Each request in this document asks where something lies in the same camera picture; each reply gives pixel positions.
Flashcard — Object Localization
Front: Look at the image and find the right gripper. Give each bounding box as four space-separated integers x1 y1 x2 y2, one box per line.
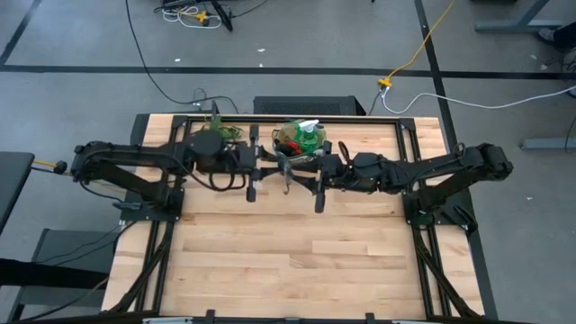
287 140 350 214

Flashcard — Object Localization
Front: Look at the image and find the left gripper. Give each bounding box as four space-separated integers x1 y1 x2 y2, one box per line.
233 124 289 203

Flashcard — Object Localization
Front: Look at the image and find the black and red garden glove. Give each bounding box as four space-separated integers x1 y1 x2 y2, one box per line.
276 141 303 157

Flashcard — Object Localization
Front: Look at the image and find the beige gardening bag green trim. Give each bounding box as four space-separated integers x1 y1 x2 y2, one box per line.
271 119 329 195

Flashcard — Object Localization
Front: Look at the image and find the green spray bottle white head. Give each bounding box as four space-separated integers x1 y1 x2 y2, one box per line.
294 119 326 154

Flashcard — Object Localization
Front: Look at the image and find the potted plant white pot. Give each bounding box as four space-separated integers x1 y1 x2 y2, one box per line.
200 114 244 140

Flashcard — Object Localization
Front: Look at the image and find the black perforated metal box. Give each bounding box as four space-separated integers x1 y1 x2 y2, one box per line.
252 94 368 117

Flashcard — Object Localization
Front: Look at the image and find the black stand leg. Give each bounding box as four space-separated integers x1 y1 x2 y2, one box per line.
211 0 234 32

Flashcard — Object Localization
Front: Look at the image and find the dark grey bench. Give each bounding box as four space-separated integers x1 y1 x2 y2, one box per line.
0 227 121 323

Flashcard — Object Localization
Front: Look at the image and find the grey desk leg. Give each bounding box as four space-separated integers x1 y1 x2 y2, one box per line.
474 0 563 33
520 137 576 151

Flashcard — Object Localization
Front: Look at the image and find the black side table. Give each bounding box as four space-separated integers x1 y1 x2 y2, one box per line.
0 151 36 233

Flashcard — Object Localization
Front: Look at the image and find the person's shoe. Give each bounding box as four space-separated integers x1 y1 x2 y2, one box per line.
537 27 559 46

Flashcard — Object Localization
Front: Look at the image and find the person's leg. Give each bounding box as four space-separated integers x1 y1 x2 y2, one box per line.
553 22 576 50

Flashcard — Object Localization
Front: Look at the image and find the black aluminium table frame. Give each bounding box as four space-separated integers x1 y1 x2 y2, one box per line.
107 114 485 319

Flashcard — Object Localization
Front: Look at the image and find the yellow extension cord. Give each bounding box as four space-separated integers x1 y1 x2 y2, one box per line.
377 0 458 89

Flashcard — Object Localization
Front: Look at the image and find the white cable bundle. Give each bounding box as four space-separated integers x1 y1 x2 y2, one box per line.
161 4 224 31

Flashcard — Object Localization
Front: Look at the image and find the long black floor cable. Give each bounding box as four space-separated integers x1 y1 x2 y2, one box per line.
124 0 239 113

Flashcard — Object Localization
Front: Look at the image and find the long white floor cable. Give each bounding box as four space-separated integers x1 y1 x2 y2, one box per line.
381 85 576 114

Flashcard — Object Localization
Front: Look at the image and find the yellow cord with black knob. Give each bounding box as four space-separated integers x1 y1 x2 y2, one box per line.
31 157 127 193

